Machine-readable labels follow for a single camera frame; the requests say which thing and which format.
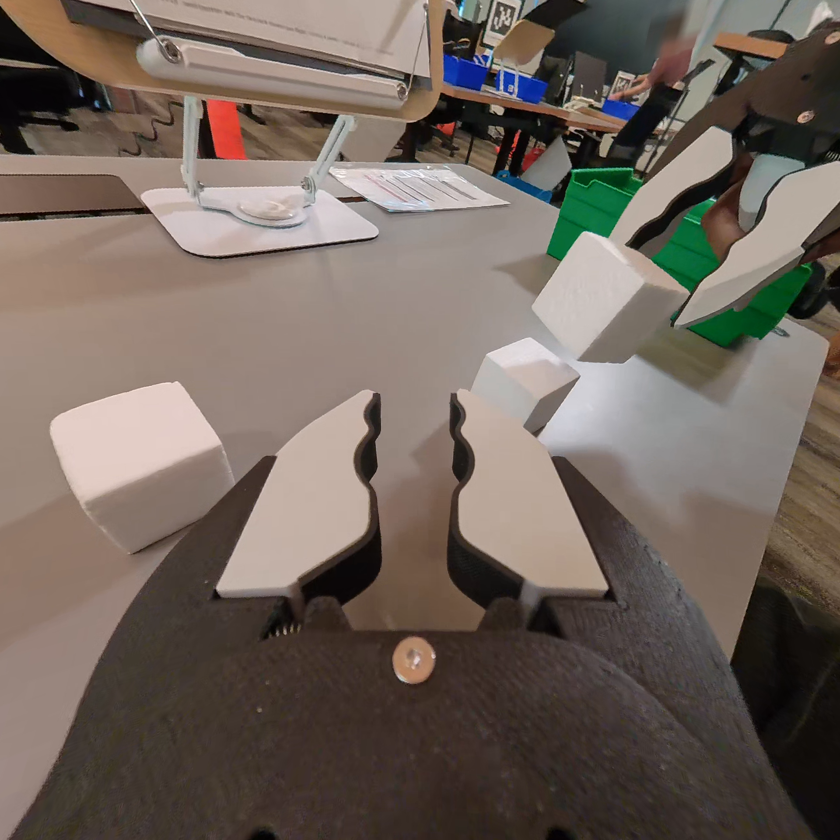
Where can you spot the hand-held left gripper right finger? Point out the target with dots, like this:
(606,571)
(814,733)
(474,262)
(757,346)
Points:
(525,518)

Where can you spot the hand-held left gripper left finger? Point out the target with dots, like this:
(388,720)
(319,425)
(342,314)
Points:
(302,518)

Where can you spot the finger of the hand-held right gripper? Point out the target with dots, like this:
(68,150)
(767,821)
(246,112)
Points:
(682,174)
(787,223)

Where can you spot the white foam cube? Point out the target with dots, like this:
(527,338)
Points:
(518,380)
(604,295)
(131,453)

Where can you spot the wooden desk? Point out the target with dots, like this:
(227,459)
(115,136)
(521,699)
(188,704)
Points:
(558,114)

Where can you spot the grey desk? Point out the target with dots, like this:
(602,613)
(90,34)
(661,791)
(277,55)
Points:
(328,308)

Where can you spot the person's right hand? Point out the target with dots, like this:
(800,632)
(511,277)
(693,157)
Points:
(722,226)

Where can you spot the green plastic bin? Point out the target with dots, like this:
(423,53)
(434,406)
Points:
(590,203)

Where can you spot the white panel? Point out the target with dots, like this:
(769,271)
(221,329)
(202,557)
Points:
(548,164)

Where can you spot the small blue plastic bin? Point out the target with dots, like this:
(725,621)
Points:
(463,72)
(525,88)

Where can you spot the marker tag sign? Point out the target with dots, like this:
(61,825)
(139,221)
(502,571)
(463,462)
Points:
(504,16)

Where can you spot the laminated paper sheet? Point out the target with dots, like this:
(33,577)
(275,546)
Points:
(420,190)

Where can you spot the person's lap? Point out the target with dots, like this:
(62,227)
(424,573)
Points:
(800,722)

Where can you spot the orange traffic cone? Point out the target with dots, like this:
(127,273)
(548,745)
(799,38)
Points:
(226,131)

